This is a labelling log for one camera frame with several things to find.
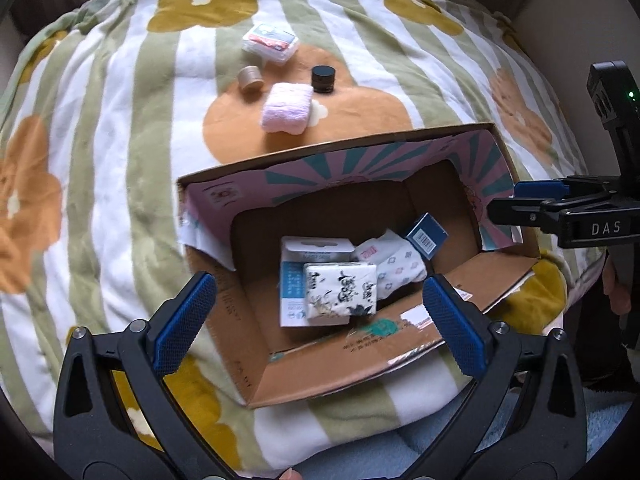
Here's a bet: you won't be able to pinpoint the small dark blue box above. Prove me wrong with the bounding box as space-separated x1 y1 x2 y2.
406 212 448 260

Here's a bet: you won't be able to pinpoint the white patterned socks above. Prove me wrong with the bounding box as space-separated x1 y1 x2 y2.
355 230 427 300

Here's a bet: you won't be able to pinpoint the tissue pack with ink print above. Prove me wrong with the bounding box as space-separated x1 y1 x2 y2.
304 261 378 321

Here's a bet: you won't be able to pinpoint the white blue carton box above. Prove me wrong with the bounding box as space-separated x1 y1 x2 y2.
279 236 355 328

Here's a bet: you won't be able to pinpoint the black round jar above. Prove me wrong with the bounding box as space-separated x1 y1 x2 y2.
311 65 336 94

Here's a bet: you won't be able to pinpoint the pink towel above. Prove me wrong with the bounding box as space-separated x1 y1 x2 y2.
260 82 314 136

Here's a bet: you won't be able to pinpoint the red blue floss box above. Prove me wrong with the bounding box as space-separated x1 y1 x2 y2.
242 23 299 66

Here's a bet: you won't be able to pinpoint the beige tape roll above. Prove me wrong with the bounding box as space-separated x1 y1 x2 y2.
236 65 264 93

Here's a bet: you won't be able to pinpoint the person's right hand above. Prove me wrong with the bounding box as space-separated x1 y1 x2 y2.
602 258 631 316

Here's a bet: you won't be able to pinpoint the person's left hand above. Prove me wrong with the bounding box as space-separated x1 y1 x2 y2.
279 468 303 480

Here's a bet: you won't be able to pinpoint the open cardboard box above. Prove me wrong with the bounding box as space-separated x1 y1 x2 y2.
178 124 538 408

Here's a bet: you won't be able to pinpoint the floral striped fleece blanket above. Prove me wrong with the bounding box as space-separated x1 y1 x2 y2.
1 0 586 448

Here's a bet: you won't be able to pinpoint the beige padded headboard panel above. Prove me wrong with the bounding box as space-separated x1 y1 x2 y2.
0 13 27 93

